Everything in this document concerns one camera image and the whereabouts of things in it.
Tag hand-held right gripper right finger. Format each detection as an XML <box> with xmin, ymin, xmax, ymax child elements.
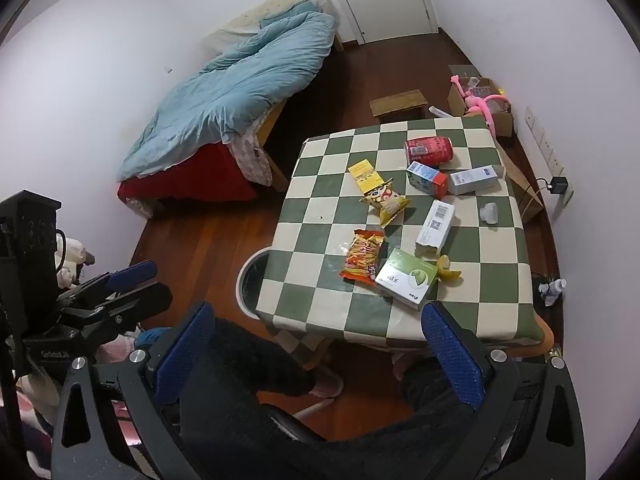
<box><xmin>421</xmin><ymin>301</ymin><xmax>588</xmax><ymax>480</ymax></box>

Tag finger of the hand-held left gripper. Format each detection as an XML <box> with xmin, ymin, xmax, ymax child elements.
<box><xmin>55</xmin><ymin>260</ymin><xmax>159</xmax><ymax>306</ymax></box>
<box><xmin>57</xmin><ymin>282</ymin><xmax>174</xmax><ymax>333</ymax></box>

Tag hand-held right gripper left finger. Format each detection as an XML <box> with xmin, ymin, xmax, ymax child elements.
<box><xmin>50</xmin><ymin>301</ymin><xmax>216</xmax><ymax>480</ymax></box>

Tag white round bin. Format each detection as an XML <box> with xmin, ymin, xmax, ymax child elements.
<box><xmin>236</xmin><ymin>247</ymin><xmax>273</xmax><ymax>321</ymax></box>

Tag green and white box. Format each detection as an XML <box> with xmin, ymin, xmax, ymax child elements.
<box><xmin>374</xmin><ymin>248</ymin><xmax>441</xmax><ymax>311</ymax></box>

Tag white barcode box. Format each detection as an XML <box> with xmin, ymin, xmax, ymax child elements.
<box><xmin>414</xmin><ymin>200</ymin><xmax>456</xmax><ymax>256</ymax></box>

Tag blue and red carton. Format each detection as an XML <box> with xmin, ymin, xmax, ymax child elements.
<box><xmin>406</xmin><ymin>161</ymin><xmax>449</xmax><ymax>200</ymax></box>

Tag red drink can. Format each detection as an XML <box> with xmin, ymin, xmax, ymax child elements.
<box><xmin>404</xmin><ymin>136</ymin><xmax>454</xmax><ymax>167</ymax></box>

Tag blue cloth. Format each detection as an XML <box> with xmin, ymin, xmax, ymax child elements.
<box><xmin>134</xmin><ymin>326</ymin><xmax>176</xmax><ymax>356</ymax></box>

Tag pink slipper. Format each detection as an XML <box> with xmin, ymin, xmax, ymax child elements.
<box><xmin>290</xmin><ymin>365</ymin><xmax>345</xmax><ymax>400</ymax></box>
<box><xmin>392</xmin><ymin>350</ymin><xmax>426</xmax><ymax>381</ymax></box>

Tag banana peel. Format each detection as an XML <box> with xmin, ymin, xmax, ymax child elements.
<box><xmin>436</xmin><ymin>255</ymin><xmax>463</xmax><ymax>281</ymax></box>

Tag small white bottles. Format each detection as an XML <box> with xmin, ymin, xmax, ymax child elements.
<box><xmin>539</xmin><ymin>278</ymin><xmax>567</xmax><ymax>306</ymax></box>

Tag orange snack bag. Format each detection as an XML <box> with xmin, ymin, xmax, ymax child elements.
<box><xmin>339</xmin><ymin>229</ymin><xmax>387</xmax><ymax>287</ymax></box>

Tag white quilted sheet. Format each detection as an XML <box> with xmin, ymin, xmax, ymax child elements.
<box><xmin>227</xmin><ymin>127</ymin><xmax>273</xmax><ymax>186</ymax></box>

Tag cartoon face snack packet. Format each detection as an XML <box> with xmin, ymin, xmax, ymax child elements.
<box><xmin>359</xmin><ymin>180</ymin><xmax>412</xmax><ymax>228</ymax></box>

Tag green and cream checkered tablecloth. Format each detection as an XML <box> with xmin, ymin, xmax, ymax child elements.
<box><xmin>255</xmin><ymin>115</ymin><xmax>548</xmax><ymax>356</ymax></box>

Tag white and blue box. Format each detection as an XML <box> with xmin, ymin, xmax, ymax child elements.
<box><xmin>447</xmin><ymin>165</ymin><xmax>506</xmax><ymax>196</ymax></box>

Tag yellow snack packet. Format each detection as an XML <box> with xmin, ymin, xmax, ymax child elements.
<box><xmin>347</xmin><ymin>158</ymin><xmax>383</xmax><ymax>193</ymax></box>

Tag cardboard box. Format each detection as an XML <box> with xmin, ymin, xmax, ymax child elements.
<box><xmin>446</xmin><ymin>64</ymin><xmax>516</xmax><ymax>138</ymax></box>

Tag pink flamingo toy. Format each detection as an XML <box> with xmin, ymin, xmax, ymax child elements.
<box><xmin>450</xmin><ymin>75</ymin><xmax>512</xmax><ymax>136</ymax></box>

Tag small wooden stool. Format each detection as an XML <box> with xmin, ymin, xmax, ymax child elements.
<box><xmin>369</xmin><ymin>89</ymin><xmax>428</xmax><ymax>121</ymax></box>

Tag cream pillow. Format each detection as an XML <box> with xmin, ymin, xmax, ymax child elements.
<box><xmin>207</xmin><ymin>0</ymin><xmax>326</xmax><ymax>56</ymax></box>

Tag wooden bed frame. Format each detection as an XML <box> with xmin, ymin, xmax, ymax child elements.
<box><xmin>255</xmin><ymin>25</ymin><xmax>346</xmax><ymax>193</ymax></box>

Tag white wall sockets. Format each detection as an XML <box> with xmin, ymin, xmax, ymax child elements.
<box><xmin>525</xmin><ymin>106</ymin><xmax>575</xmax><ymax>206</ymax></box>

